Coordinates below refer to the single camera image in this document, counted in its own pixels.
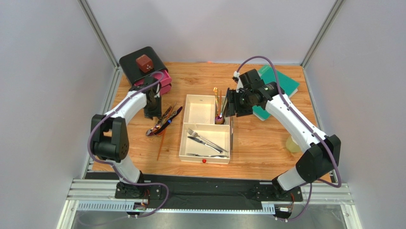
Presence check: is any black spoon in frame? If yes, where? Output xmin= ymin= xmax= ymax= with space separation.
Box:
xmin=221 ymin=95 xmax=228 ymax=117

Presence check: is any iridescent long spoon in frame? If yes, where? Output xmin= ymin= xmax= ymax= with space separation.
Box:
xmin=214 ymin=105 xmax=225 ymax=125

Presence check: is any iridescent rainbow spoon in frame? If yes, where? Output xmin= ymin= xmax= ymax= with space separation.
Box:
xmin=146 ymin=107 xmax=182 ymax=136

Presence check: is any gold ornate spoon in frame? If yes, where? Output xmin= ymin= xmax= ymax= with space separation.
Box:
xmin=213 ymin=87 xmax=220 ymax=116

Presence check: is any silver table knife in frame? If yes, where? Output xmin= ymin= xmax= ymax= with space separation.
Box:
xmin=188 ymin=136 xmax=223 ymax=154

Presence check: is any orange spoon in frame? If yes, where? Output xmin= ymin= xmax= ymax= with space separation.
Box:
xmin=218 ymin=90 xmax=222 ymax=116

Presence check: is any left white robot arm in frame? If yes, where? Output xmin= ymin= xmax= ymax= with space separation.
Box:
xmin=87 ymin=71 xmax=164 ymax=189

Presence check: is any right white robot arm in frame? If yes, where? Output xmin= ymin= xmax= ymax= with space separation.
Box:
xmin=225 ymin=69 xmax=341 ymax=193

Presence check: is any blue-grey chopstick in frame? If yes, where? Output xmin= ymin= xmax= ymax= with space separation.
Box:
xmin=229 ymin=117 xmax=234 ymax=152

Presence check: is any blue serrated knife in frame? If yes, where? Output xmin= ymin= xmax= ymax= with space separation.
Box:
xmin=154 ymin=106 xmax=183 ymax=135

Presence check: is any green notebook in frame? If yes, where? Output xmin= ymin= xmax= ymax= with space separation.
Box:
xmin=252 ymin=64 xmax=300 ymax=122

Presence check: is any orange chopstick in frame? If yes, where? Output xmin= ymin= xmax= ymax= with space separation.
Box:
xmin=156 ymin=101 xmax=177 ymax=161

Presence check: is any white divided utensil tray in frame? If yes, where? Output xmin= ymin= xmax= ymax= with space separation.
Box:
xmin=179 ymin=94 xmax=231 ymax=164

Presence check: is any silver fork diagonal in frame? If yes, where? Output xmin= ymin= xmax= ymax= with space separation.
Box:
xmin=187 ymin=128 xmax=228 ymax=152

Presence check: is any black pink drawer box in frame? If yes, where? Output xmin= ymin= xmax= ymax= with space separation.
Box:
xmin=119 ymin=46 xmax=172 ymax=95

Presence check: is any brown cube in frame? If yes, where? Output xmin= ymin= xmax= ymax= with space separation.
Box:
xmin=136 ymin=54 xmax=154 ymax=73

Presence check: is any silver fork front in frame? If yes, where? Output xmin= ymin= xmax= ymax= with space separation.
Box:
xmin=186 ymin=153 xmax=228 ymax=158

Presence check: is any yellow-green mug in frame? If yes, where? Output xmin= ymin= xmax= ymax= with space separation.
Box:
xmin=285 ymin=135 xmax=301 ymax=153

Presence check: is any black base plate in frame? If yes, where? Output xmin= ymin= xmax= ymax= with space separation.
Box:
xmin=85 ymin=172 xmax=304 ymax=210

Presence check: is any aluminium frame rail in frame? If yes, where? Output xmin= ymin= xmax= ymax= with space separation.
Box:
xmin=57 ymin=173 xmax=362 ymax=229

